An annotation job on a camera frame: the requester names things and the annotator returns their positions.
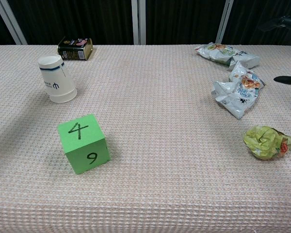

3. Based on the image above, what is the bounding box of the black right hand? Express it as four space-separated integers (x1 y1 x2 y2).
258 16 291 85

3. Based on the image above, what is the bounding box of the white snack bag orange print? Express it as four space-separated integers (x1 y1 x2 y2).
210 61 266 120

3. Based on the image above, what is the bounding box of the crumpled yellow-green wrapper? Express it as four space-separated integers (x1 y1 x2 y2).
243 125 291 161

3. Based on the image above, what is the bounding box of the white snack bag green print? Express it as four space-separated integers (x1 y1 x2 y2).
194 42 260 68

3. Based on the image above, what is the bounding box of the black curtain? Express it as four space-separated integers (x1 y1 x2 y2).
0 0 291 46

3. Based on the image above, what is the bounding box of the pink waffle tablecloth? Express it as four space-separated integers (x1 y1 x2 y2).
0 44 291 233

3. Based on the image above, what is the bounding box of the green foam cube with numbers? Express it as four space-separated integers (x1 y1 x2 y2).
57 114 112 175

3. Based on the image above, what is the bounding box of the black and gold tin can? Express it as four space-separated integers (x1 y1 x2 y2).
57 36 94 61

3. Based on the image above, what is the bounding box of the slanted grey metal frame post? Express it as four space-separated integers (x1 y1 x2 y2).
0 0 28 46
215 0 235 45

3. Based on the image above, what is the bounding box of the upright grey metal frame post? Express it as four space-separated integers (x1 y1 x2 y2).
131 0 146 46

